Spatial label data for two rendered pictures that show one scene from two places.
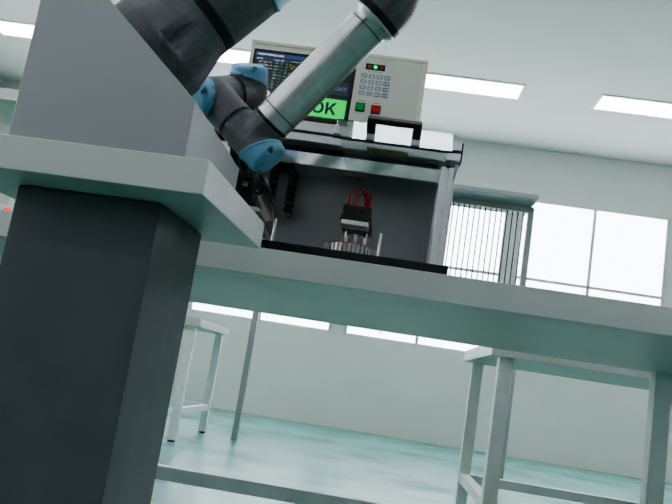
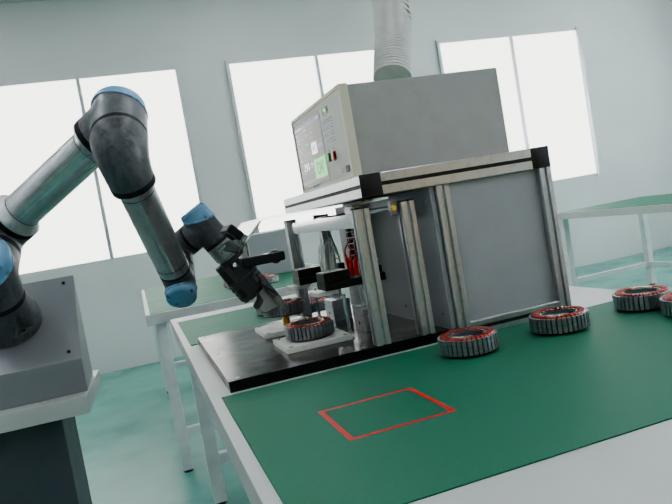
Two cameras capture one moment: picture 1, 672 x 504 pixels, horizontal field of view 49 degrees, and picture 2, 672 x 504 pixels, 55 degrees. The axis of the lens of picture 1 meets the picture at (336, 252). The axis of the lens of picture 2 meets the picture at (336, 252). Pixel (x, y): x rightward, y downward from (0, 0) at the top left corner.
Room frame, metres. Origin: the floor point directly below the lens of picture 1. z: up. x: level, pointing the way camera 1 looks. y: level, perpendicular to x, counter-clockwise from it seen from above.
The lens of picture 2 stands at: (1.12, -1.43, 1.05)
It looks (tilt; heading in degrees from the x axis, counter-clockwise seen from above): 3 degrees down; 68
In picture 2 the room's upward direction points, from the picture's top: 10 degrees counter-clockwise
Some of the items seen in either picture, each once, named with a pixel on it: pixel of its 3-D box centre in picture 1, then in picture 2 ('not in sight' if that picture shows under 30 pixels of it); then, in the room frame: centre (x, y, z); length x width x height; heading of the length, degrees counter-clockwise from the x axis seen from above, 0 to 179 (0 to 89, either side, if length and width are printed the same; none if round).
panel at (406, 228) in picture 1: (312, 218); (384, 256); (1.85, 0.07, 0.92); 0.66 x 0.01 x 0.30; 85
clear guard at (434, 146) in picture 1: (392, 155); (301, 225); (1.59, -0.09, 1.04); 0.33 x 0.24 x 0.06; 175
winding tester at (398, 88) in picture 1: (337, 117); (391, 136); (1.91, 0.05, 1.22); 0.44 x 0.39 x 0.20; 85
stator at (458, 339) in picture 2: not in sight; (468, 341); (1.77, -0.38, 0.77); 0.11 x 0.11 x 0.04
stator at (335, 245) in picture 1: (348, 254); (309, 328); (1.58, -0.03, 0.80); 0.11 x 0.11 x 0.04
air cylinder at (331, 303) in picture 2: not in sight; (337, 308); (1.75, 0.20, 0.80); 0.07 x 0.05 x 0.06; 85
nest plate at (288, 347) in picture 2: not in sight; (311, 339); (1.58, -0.03, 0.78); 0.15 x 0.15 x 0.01; 85
